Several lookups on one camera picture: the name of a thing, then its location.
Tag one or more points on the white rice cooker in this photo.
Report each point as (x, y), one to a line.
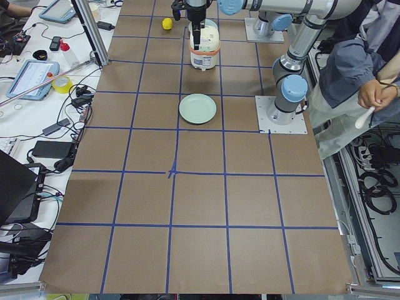
(206, 56)

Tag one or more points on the black power brick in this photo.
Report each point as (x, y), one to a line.
(51, 149)

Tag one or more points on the person's hand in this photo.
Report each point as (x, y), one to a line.
(371, 94)

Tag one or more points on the black laptop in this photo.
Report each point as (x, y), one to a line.
(21, 185)

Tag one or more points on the black phone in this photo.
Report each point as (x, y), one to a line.
(55, 43)

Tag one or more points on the brown paper mat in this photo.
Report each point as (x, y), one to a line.
(157, 204)

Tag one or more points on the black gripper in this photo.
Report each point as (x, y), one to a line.
(196, 13)

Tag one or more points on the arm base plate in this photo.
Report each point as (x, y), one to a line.
(273, 121)
(258, 31)

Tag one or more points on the teach pendant tablet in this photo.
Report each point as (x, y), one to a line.
(59, 11)
(33, 73)

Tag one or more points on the yellow tape roll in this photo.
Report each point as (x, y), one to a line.
(62, 84)

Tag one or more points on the black round bowl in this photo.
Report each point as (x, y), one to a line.
(40, 55)

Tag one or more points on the far teach pendant tablet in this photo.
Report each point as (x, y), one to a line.
(59, 11)

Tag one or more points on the aluminium frame post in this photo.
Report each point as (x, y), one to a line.
(86, 18)

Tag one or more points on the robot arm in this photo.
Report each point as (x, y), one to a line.
(291, 86)
(232, 7)

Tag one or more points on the left green plate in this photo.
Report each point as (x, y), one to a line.
(197, 108)

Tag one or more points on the yellow lemon toy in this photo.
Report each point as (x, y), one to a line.
(167, 23)

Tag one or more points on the white spoon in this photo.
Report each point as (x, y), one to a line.
(361, 120)

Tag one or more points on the near teach pendant tablet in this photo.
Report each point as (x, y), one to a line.
(33, 73)

